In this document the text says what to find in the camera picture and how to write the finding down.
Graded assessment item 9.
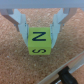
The yellow block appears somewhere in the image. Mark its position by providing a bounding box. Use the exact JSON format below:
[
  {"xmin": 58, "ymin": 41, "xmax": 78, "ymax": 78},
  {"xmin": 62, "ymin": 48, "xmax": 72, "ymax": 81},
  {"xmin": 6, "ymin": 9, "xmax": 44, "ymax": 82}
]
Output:
[{"xmin": 26, "ymin": 26, "xmax": 53, "ymax": 57}]

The white sliding door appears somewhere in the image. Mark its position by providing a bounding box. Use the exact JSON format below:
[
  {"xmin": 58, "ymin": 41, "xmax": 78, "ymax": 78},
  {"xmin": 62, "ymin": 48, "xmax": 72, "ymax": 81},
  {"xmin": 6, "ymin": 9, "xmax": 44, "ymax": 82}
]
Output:
[{"xmin": 35, "ymin": 52, "xmax": 84, "ymax": 84}]

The black door handle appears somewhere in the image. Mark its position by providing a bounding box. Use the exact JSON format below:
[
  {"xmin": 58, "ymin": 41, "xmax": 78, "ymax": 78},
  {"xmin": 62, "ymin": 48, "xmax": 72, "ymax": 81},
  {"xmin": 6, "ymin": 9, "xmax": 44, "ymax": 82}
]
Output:
[{"xmin": 53, "ymin": 65, "xmax": 74, "ymax": 84}]

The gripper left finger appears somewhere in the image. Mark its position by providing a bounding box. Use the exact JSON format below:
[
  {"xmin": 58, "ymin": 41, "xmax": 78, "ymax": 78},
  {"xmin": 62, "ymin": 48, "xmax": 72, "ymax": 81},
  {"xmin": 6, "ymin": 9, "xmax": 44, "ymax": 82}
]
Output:
[{"xmin": 0, "ymin": 8, "xmax": 30, "ymax": 47}]

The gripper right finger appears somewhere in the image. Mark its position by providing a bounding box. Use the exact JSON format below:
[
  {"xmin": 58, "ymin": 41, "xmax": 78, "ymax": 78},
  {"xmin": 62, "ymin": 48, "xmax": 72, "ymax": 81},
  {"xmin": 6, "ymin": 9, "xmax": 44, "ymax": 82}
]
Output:
[{"xmin": 49, "ymin": 7, "xmax": 84, "ymax": 47}]

